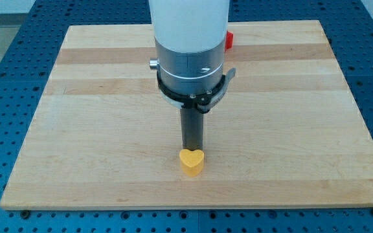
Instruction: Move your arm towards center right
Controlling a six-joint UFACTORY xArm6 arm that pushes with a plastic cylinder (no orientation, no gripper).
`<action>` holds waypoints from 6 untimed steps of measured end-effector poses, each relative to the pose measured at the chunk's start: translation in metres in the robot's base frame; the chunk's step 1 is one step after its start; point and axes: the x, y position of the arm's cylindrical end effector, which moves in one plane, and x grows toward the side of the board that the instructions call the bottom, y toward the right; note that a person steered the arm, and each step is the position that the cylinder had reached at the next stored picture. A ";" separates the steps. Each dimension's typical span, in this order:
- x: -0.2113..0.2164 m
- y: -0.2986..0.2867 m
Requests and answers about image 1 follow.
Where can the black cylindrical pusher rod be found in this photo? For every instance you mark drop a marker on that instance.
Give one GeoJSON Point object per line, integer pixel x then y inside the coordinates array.
{"type": "Point", "coordinates": [192, 129]}

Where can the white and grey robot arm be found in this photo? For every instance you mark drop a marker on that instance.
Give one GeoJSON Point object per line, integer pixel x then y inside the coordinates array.
{"type": "Point", "coordinates": [190, 43]}

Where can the yellow heart-shaped block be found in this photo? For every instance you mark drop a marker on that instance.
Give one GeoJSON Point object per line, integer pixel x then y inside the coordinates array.
{"type": "Point", "coordinates": [192, 161]}

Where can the light wooden board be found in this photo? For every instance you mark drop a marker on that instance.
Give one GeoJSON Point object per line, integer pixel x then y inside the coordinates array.
{"type": "Point", "coordinates": [288, 133]}

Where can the red block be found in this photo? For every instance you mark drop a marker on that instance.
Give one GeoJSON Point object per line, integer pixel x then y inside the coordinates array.
{"type": "Point", "coordinates": [229, 40]}

